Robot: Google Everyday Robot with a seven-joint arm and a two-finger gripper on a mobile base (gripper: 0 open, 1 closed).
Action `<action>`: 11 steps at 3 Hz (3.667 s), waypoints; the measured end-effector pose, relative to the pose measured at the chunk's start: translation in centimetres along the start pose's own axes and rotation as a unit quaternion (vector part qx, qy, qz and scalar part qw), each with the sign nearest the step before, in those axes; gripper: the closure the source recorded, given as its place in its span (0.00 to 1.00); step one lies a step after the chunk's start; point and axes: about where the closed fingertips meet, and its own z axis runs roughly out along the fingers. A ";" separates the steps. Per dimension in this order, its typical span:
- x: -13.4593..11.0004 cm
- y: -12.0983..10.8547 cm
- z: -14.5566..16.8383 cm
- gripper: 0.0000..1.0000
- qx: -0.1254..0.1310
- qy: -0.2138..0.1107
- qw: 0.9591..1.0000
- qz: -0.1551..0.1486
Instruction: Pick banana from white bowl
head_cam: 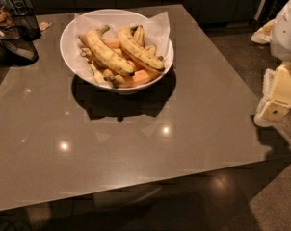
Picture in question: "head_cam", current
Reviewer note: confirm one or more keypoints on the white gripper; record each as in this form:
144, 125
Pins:
285, 33

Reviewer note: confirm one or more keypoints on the large yellow banana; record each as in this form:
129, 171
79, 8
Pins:
136, 51
106, 54

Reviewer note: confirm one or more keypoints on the orange-brown banana front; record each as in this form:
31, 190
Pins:
139, 78

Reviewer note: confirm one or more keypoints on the small banana back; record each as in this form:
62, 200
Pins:
139, 35

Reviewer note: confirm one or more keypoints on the small banana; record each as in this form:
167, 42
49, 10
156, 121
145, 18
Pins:
97, 75
139, 35

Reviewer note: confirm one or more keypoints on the small banana front left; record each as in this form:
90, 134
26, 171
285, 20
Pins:
97, 75

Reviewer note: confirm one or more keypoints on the white bowl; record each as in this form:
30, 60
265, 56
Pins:
70, 45

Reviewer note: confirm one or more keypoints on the white paper liner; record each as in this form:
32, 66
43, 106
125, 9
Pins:
158, 29

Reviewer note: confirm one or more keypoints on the small orange wrapper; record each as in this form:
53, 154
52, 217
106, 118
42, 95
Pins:
44, 25

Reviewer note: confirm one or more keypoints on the black mesh basket back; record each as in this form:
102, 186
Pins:
25, 16

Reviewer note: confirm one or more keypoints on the black mesh basket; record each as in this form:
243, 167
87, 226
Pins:
25, 16
18, 46

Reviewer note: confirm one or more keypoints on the black mesh basket front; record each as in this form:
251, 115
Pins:
18, 46

